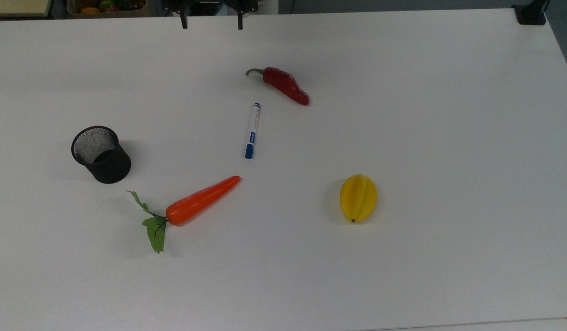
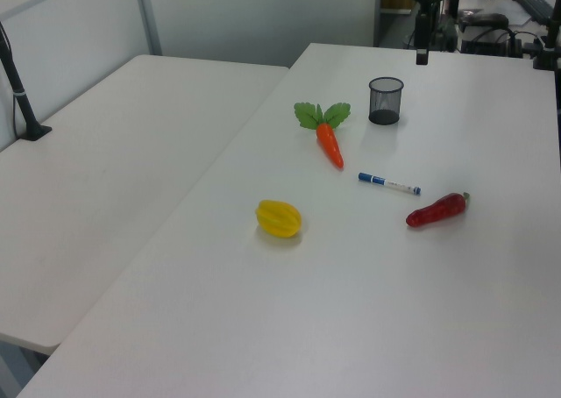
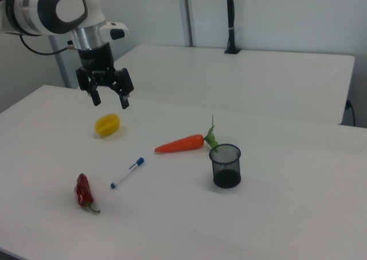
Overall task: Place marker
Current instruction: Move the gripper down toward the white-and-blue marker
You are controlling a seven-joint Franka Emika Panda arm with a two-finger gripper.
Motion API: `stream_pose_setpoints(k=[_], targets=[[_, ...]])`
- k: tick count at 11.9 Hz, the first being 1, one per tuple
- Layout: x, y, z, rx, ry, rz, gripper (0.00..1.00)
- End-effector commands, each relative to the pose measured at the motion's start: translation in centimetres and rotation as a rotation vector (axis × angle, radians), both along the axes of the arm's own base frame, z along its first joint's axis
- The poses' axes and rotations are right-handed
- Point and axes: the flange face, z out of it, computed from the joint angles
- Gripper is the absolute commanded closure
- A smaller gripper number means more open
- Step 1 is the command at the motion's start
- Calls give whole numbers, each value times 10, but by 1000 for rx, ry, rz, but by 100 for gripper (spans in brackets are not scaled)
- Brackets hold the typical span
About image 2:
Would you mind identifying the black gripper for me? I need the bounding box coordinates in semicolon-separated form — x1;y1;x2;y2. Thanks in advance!
415;11;433;66

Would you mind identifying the blue and white marker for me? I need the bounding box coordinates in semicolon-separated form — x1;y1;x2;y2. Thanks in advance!
358;172;423;196

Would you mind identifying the black mesh pen cup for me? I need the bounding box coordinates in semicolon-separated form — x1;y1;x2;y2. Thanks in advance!
368;76;405;126

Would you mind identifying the black rounded device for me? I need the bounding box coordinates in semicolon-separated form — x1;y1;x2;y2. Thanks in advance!
458;12;510;33

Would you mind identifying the black keyboard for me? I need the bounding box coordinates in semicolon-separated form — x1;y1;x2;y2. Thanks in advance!
509;0;556;23

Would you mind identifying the orange toy carrot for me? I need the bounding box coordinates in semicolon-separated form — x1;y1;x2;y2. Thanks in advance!
293;102;352;170

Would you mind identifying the red toy chili pepper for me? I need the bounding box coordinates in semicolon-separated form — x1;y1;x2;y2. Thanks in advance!
405;191;472;229

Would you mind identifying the yellow toy starfruit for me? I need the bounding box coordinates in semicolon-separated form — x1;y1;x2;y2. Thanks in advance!
255;199;303;240

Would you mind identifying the black box with cables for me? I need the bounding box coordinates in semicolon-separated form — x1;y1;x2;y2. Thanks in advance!
459;37;523;58

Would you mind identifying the black camera stand clamp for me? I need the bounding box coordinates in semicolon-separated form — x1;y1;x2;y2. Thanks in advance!
531;0;561;71

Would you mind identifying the grey partition frame post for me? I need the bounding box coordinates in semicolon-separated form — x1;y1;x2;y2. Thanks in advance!
132;0;164;58

